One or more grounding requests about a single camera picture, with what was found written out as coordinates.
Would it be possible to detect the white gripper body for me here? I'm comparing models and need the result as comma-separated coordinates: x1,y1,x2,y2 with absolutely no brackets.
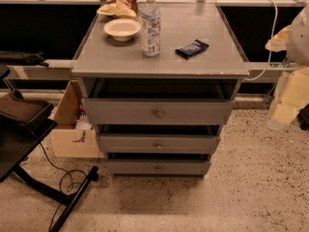
267,66,309,131

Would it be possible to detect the grey bottom drawer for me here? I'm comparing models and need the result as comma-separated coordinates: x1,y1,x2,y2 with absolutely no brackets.
106,160,211,176

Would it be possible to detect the grey drawer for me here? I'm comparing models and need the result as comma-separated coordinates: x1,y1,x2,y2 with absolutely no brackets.
97,134,220,154
106,160,211,176
82,98,235,126

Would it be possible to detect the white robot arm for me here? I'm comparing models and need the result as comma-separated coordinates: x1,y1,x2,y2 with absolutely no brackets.
266,5,309,131

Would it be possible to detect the grey drawer cabinet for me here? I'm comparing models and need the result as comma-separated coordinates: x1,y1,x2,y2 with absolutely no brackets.
70,1,251,179

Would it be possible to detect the grey middle drawer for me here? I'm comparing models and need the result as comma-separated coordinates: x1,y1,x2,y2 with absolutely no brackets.
97,134,220,154

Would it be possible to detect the grey top drawer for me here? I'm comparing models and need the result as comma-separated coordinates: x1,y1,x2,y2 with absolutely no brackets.
82,98,235,126

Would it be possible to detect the dark blue snack packet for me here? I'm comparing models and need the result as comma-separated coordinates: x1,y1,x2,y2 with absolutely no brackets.
175,40,209,59

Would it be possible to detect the clear plastic water bottle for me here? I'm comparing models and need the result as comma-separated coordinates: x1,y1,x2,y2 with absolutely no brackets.
140,0,161,57

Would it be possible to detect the white bowl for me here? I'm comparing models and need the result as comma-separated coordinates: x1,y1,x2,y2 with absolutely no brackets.
103,18,141,42

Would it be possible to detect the yellow chip bag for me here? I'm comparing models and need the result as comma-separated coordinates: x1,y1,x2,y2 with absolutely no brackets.
97,3,137,19

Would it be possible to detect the cardboard box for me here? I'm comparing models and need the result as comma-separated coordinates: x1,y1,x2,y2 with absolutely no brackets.
50,80,103,159

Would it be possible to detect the black stand with tray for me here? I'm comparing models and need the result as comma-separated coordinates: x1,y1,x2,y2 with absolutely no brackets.
0,64,98,232

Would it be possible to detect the aluminium frame rail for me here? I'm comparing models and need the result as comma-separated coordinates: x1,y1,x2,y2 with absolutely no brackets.
244,62,297,83

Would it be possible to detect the white hanging cable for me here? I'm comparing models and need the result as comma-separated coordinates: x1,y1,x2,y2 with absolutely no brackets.
243,0,279,82

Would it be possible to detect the black floor cable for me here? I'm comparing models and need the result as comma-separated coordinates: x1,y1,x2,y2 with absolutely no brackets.
38,141,89,231

